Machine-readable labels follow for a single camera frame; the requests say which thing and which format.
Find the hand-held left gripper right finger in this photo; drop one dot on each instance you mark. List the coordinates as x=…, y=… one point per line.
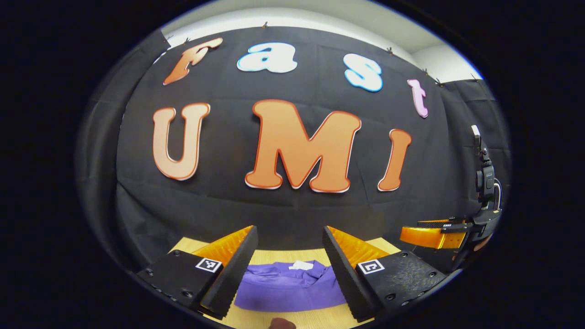
x=347, y=274

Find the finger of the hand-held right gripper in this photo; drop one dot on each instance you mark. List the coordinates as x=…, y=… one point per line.
x=441, y=222
x=429, y=237

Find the purple shirt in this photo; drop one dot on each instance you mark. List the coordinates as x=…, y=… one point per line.
x=288, y=288

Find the black backdrop cloth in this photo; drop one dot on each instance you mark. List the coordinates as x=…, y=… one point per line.
x=228, y=210

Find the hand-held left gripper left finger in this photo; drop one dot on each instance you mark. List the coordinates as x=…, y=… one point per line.
x=233, y=274

